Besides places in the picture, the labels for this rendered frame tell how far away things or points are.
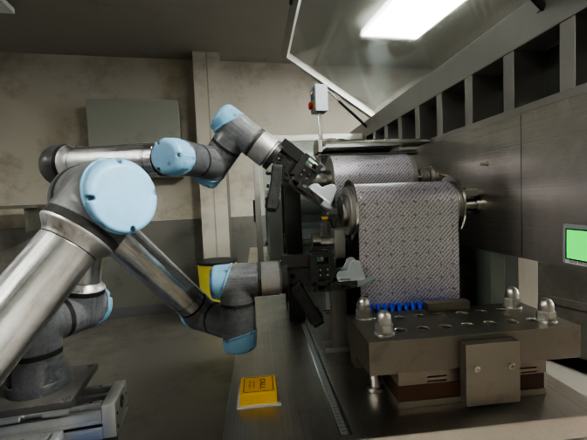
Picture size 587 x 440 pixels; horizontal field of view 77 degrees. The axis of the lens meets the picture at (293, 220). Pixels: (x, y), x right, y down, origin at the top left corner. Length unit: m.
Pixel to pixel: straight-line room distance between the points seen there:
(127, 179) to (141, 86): 4.23
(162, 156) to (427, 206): 0.59
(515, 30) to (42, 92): 4.66
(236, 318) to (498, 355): 0.50
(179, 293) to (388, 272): 0.47
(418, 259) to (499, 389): 0.30
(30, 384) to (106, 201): 0.70
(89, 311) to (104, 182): 0.69
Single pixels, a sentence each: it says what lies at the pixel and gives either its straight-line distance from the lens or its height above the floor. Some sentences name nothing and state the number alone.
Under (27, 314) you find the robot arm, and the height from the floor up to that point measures 1.15.
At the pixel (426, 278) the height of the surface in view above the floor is 1.09.
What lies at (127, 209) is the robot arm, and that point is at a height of 1.28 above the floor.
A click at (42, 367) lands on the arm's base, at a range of 1.19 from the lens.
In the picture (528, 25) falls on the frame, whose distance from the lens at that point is 0.95.
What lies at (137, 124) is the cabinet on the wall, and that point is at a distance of 4.43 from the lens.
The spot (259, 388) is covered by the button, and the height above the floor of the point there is 0.92.
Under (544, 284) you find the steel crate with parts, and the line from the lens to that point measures 3.31.
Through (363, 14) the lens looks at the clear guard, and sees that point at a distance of 1.29.
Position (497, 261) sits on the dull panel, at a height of 1.11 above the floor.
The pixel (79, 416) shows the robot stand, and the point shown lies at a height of 0.75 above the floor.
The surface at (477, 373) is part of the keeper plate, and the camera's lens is 0.77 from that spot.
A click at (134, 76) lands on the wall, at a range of 4.87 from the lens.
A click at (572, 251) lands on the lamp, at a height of 1.17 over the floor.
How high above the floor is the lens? 1.28
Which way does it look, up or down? 3 degrees down
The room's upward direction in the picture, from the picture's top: 2 degrees counter-clockwise
